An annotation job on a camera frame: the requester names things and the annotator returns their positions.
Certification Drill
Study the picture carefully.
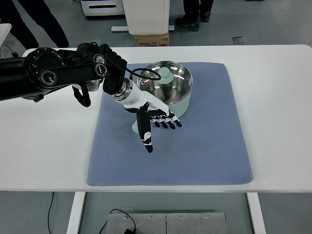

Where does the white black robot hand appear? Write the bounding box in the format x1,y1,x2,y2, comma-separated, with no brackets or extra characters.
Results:
123,81,183,154

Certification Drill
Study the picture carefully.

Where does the green pot with handle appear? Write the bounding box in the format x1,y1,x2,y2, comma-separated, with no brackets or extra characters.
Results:
131,61,193,134

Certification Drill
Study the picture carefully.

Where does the glass lid with green knob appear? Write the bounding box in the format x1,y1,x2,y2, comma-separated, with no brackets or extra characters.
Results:
136,61,193,104

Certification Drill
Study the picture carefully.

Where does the brown cardboard box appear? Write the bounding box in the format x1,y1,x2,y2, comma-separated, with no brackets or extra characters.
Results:
134,33,170,47

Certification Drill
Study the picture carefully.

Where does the grey base bar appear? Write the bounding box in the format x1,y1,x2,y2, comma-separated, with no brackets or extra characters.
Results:
111,24,176,33

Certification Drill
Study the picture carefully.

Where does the blue quilted mat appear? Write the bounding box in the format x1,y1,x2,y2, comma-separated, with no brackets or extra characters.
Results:
87,62,254,187

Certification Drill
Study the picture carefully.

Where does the white cabinet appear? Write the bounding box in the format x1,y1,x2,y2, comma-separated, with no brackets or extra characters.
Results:
121,0,171,35

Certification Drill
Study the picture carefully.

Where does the person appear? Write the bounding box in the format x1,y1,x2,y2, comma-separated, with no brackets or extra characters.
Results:
0,0,71,49
175,0,215,32

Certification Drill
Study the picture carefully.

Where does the white table leg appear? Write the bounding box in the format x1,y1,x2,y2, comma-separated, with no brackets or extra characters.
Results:
246,192,267,234
66,192,86,234

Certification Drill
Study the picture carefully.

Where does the grey metal plate with screws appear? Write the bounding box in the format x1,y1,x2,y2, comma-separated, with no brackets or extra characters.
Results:
107,212,227,234

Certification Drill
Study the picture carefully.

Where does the white cart with casters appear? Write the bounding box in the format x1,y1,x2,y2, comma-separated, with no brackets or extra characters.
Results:
0,23,19,59

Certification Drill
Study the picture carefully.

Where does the black cable with adapter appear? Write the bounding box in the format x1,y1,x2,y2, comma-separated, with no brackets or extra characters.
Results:
98,208,137,234

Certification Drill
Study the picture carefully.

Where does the thin black cable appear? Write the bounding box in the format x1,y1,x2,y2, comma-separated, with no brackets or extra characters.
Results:
47,192,55,234

